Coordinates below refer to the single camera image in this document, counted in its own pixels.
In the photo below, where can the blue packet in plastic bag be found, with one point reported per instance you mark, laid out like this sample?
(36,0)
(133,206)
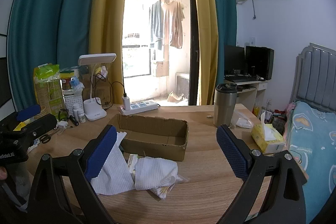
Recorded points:
(77,85)

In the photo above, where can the black computer tower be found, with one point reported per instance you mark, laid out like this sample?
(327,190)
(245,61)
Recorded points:
(260,61)

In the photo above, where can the white computer desk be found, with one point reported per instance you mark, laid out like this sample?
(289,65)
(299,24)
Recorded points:
(249,95)

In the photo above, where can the white charger plug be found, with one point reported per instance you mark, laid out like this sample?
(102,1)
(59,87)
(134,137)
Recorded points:
(126,104)

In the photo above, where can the small white bottle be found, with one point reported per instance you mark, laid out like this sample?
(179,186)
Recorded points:
(76,112)
(82,116)

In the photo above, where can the cardboard scrap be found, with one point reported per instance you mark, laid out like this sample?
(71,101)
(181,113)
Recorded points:
(176,98)

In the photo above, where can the blue printed blanket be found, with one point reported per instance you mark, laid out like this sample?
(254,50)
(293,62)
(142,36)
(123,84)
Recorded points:
(315,140)

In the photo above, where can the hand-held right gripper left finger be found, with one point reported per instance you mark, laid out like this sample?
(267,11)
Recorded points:
(101,153)

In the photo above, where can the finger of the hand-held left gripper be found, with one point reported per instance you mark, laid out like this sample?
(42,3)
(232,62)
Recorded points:
(27,112)
(44,123)

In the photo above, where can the hanging beige shirt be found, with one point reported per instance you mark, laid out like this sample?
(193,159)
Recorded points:
(173,24)

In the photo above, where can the black scissors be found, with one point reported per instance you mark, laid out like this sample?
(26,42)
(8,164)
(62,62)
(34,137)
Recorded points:
(45,138)

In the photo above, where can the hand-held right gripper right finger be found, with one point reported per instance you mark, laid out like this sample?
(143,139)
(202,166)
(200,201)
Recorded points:
(233,154)

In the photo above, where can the pastel plush charm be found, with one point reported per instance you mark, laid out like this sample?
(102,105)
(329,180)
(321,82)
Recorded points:
(104,71)

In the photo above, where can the white power strip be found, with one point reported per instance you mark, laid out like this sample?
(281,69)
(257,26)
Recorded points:
(143,106)

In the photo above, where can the brown cardboard box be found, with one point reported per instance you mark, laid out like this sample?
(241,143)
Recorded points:
(157,146)

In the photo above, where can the clear plastic bag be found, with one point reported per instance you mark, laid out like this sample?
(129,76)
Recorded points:
(242,120)

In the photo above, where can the hanging teal shirt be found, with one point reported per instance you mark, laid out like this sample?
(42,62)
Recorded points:
(156,22)

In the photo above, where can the white wall socket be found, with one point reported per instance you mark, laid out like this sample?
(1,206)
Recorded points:
(252,40)

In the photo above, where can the green cracker package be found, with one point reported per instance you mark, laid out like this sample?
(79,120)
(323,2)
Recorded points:
(50,92)

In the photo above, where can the steel tumbler with black lid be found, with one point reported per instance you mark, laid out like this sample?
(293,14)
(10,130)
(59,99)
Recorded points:
(223,108)

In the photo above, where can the grey padded headboard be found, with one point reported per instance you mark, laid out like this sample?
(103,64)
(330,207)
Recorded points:
(315,74)

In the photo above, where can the black sliding door frame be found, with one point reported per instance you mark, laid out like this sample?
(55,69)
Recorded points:
(193,29)

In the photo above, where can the black computer monitor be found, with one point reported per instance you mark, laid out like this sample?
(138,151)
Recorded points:
(233,58)

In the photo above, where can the brown jar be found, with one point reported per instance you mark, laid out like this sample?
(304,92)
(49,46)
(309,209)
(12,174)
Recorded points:
(67,81)

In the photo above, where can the black flashlight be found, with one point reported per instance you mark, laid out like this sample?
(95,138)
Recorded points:
(73,121)

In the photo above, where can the pink cloth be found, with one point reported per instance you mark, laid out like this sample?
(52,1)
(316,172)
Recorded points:
(290,107)

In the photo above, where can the large white waffle towel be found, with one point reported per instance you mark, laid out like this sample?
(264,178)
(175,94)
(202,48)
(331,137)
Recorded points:
(113,174)

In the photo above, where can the person's left hand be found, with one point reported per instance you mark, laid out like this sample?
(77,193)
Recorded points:
(2,173)

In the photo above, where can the white plug adapter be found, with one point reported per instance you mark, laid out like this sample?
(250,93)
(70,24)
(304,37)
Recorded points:
(62,124)

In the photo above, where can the narrow teal curtain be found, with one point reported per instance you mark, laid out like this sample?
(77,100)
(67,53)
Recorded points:
(223,16)

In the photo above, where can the black keyboard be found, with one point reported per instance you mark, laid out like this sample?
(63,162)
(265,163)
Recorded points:
(241,79)

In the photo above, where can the wide teal curtain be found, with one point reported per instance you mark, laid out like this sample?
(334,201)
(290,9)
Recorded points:
(39,29)

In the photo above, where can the outdoor air conditioner unit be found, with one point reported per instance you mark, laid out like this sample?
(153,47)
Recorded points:
(182,85)

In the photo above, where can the yellow curtain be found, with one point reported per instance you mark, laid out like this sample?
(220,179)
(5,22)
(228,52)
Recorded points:
(110,16)
(207,43)

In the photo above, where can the white perforated basket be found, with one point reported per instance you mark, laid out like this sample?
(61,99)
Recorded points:
(73,102)

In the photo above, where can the white desk lamp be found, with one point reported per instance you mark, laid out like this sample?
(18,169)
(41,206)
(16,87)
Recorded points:
(94,111)

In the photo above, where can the brown paper bag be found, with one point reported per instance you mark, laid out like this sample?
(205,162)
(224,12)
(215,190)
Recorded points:
(105,92)

